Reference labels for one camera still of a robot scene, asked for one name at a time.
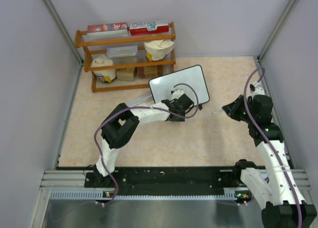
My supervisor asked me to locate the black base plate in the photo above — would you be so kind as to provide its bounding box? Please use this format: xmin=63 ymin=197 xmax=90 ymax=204
xmin=76 ymin=165 xmax=243 ymax=196

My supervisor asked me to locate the red white foil box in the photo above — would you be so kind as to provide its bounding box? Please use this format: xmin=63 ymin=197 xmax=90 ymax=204
xmin=87 ymin=22 xmax=129 ymax=40

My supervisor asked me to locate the tan cardboard box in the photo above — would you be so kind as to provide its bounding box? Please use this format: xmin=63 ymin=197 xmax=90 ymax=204
xmin=116 ymin=67 xmax=136 ymax=81

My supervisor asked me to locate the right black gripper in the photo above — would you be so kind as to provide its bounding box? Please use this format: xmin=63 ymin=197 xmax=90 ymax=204
xmin=223 ymin=94 xmax=256 ymax=124

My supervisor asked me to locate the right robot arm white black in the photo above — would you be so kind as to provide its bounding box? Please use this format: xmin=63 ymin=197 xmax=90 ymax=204
xmin=222 ymin=94 xmax=318 ymax=228

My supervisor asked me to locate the cream paper bag upper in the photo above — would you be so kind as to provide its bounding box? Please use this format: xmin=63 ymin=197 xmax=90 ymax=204
xmin=144 ymin=39 xmax=174 ymax=61

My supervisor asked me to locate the white bag lower left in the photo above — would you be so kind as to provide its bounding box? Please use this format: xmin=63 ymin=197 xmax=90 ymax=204
xmin=90 ymin=54 xmax=117 ymax=83

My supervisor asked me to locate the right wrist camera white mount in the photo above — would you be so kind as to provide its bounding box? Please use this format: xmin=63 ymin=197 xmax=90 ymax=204
xmin=249 ymin=82 xmax=265 ymax=97

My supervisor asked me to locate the brown cardboard box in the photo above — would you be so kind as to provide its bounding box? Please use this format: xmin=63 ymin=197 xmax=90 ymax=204
xmin=137 ymin=65 xmax=163 ymax=78

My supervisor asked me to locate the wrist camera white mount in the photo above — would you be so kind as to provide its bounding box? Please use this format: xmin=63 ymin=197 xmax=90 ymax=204
xmin=249 ymin=82 xmax=265 ymax=97
xmin=171 ymin=89 xmax=184 ymax=100

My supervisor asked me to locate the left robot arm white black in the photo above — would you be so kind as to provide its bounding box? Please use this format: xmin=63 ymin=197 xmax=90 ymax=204
xmin=94 ymin=94 xmax=195 ymax=187

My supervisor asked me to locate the black framed whiteboard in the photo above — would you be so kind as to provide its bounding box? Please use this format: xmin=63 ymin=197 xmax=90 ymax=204
xmin=149 ymin=65 xmax=210 ymax=105

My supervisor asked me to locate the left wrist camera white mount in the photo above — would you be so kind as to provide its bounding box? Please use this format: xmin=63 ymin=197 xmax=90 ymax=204
xmin=171 ymin=89 xmax=184 ymax=100

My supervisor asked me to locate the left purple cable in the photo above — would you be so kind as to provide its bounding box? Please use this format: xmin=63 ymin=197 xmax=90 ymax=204
xmin=93 ymin=82 xmax=199 ymax=206

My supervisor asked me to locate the clear plastic box on shelf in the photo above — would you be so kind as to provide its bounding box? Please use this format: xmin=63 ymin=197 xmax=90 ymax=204
xmin=106 ymin=45 xmax=138 ymax=58

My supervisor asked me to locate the red white wrap box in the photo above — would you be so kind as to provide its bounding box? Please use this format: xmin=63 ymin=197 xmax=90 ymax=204
xmin=129 ymin=20 xmax=169 ymax=36

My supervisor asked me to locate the grey slotted cable duct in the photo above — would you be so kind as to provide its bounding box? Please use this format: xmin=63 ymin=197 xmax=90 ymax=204
xmin=49 ymin=187 xmax=251 ymax=201

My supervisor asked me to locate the wooden three tier shelf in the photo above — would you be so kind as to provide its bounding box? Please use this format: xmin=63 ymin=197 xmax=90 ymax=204
xmin=75 ymin=22 xmax=176 ymax=92

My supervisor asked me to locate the aluminium rail frame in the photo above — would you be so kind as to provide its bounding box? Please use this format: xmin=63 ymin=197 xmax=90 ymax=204
xmin=39 ymin=170 xmax=87 ymax=189

